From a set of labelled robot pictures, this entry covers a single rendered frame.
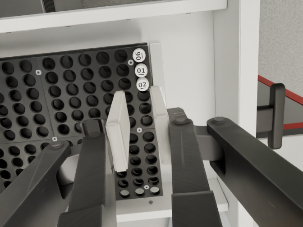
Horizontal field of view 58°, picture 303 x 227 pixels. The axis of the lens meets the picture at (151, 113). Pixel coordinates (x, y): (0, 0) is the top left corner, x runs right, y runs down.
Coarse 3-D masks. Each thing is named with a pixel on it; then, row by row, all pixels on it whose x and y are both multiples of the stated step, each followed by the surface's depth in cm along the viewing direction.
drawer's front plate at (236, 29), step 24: (240, 0) 23; (216, 24) 31; (240, 24) 24; (216, 48) 32; (240, 48) 24; (216, 72) 33; (240, 72) 25; (216, 96) 35; (240, 96) 26; (240, 120) 27; (240, 216) 31
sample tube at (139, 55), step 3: (138, 45) 30; (138, 48) 26; (135, 51) 26; (138, 51) 26; (141, 51) 26; (144, 51) 27; (135, 54) 26; (138, 54) 26; (141, 54) 26; (144, 54) 26; (135, 57) 26; (138, 57) 26; (141, 57) 26; (144, 57) 26; (135, 60) 26; (138, 60) 26; (141, 60) 26
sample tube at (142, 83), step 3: (138, 78) 27; (141, 78) 27; (144, 78) 27; (138, 81) 27; (141, 81) 27; (144, 81) 27; (147, 81) 27; (138, 84) 27; (141, 84) 27; (144, 84) 27; (147, 84) 27; (138, 87) 27; (141, 87) 27; (144, 87) 27; (147, 87) 27; (141, 90) 27; (144, 90) 27
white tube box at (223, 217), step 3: (222, 216) 51; (225, 216) 51; (171, 219) 49; (222, 219) 50; (225, 219) 50; (171, 222) 48; (222, 222) 49; (225, 222) 49; (228, 222) 49; (171, 225) 48; (222, 225) 48; (225, 225) 48; (228, 225) 48
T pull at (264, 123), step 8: (272, 88) 28; (280, 88) 27; (272, 96) 28; (280, 96) 28; (272, 104) 28; (280, 104) 28; (264, 112) 28; (272, 112) 28; (280, 112) 28; (256, 120) 29; (264, 120) 29; (272, 120) 29; (280, 120) 29; (256, 128) 29; (264, 128) 29; (272, 128) 29; (280, 128) 29; (272, 136) 29; (280, 136) 29; (272, 144) 30; (280, 144) 29
